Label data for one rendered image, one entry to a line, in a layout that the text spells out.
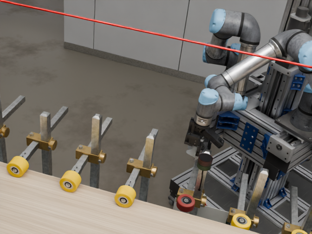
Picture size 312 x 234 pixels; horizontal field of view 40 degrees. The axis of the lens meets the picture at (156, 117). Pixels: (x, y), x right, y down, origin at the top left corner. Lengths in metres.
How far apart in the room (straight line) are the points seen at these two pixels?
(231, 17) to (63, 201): 1.12
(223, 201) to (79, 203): 1.35
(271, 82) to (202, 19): 2.01
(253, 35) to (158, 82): 2.56
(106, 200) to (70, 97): 2.42
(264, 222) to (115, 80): 2.29
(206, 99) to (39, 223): 0.83
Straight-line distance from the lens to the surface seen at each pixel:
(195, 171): 2.16
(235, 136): 2.62
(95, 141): 1.96
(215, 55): 2.42
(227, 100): 1.82
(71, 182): 1.88
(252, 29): 2.09
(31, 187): 1.96
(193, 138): 1.88
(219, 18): 2.07
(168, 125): 3.92
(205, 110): 1.79
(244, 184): 2.22
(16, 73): 4.61
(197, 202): 2.01
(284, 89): 2.47
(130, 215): 1.84
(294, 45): 1.91
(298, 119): 2.33
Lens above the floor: 2.26
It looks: 34 degrees down
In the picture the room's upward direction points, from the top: 8 degrees clockwise
